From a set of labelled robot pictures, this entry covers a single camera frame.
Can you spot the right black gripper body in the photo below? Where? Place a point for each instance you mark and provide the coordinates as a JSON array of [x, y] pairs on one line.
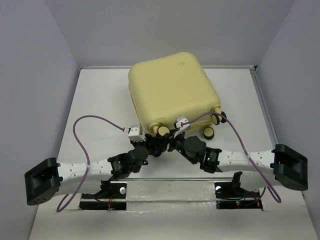
[[181, 148]]

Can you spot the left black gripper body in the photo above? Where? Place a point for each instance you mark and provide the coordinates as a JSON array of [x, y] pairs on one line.
[[135, 170]]

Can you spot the yellow suitcase with black lining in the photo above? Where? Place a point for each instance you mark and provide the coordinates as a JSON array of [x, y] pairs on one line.
[[167, 88]]

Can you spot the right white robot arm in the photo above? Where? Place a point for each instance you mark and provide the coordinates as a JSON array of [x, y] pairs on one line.
[[281, 166]]

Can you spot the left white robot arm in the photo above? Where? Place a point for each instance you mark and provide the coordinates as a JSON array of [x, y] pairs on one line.
[[51, 178]]

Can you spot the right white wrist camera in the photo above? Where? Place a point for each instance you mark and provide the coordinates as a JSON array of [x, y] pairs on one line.
[[181, 125]]

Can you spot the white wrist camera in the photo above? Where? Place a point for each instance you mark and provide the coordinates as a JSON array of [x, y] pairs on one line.
[[136, 134], [181, 125]]

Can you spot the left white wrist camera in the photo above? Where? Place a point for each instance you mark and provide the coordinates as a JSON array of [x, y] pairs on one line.
[[136, 134]]

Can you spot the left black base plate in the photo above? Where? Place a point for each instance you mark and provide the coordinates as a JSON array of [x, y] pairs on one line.
[[111, 197]]

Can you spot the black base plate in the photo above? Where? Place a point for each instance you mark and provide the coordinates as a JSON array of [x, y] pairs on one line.
[[230, 196], [111, 197]]

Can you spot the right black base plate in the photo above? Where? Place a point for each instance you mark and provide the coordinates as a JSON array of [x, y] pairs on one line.
[[230, 196]]

